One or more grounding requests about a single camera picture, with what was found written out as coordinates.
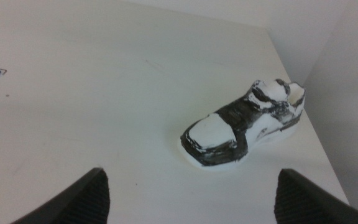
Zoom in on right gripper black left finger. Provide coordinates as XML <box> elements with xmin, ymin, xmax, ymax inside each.
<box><xmin>11</xmin><ymin>167</ymin><xmax>111</xmax><ymax>224</ymax></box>

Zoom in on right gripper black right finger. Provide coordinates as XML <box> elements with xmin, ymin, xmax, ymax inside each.
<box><xmin>273</xmin><ymin>168</ymin><xmax>358</xmax><ymax>224</ymax></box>

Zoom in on black and white model shoe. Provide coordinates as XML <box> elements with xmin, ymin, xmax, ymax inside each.
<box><xmin>177</xmin><ymin>78</ymin><xmax>306</xmax><ymax>171</ymax></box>

